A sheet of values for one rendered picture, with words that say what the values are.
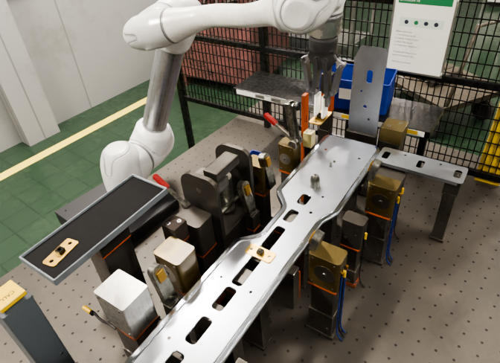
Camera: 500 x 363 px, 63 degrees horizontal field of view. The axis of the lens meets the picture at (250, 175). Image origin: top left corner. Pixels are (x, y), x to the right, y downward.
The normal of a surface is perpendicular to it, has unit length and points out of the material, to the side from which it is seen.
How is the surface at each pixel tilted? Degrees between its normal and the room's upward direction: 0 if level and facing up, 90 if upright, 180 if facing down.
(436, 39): 90
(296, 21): 87
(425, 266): 0
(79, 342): 0
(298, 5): 92
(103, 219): 0
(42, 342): 90
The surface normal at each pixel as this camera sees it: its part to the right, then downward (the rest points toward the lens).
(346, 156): -0.07, -0.79
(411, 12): -0.55, 0.54
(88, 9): 0.79, 0.33
